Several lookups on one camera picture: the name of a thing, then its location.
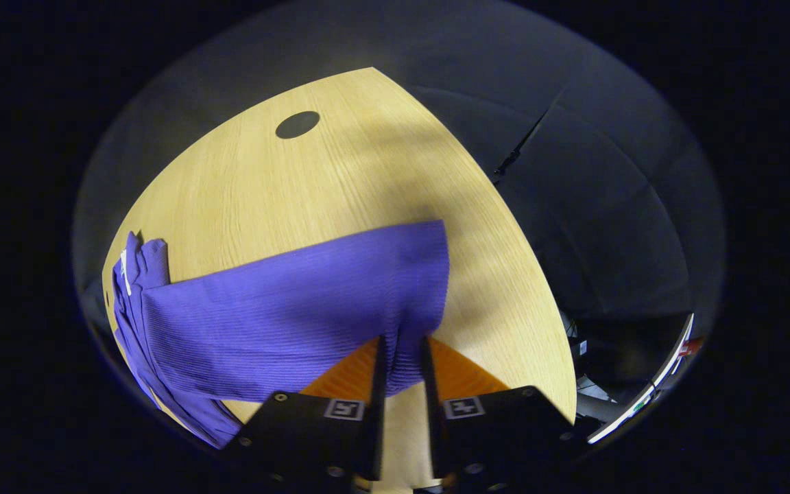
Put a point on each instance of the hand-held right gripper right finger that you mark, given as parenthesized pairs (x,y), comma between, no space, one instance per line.
(434,425)

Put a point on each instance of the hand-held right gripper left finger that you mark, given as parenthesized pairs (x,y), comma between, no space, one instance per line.
(378,425)

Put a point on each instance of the purple button-up knit shirt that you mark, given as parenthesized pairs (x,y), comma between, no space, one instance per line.
(285,309)

